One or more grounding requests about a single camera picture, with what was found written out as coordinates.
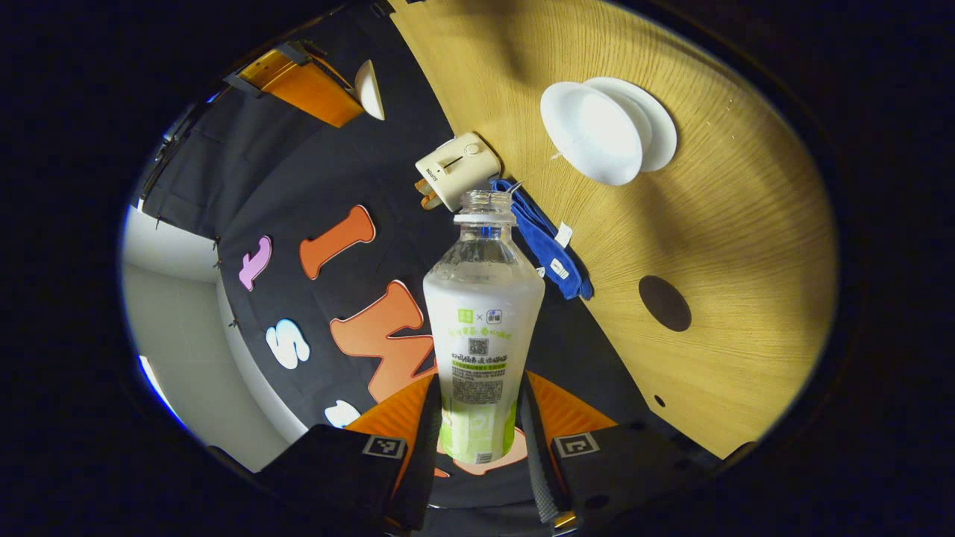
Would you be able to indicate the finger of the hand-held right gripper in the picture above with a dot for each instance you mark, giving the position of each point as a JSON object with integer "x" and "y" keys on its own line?
{"x": 306, "y": 86}

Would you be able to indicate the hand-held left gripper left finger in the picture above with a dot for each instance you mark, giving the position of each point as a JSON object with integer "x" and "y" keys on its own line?
{"x": 427, "y": 462}

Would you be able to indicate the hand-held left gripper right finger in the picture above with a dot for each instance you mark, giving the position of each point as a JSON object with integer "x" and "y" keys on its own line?
{"x": 536, "y": 462}

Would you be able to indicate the clear water bottle green label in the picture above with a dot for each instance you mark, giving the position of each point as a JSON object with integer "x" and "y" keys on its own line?
{"x": 483, "y": 335}

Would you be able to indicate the dark round coaster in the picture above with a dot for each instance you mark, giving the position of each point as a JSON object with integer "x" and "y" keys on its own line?
{"x": 664, "y": 303}

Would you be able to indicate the toast slice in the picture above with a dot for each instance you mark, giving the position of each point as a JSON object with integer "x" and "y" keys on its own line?
{"x": 429, "y": 200}

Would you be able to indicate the white toaster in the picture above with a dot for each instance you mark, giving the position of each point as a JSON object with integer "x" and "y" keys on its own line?
{"x": 459, "y": 168}

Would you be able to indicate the blue towel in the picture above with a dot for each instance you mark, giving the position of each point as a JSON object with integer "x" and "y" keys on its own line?
{"x": 552, "y": 246}

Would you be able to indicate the white saucer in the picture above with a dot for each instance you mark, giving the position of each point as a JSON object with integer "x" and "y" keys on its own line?
{"x": 660, "y": 127}

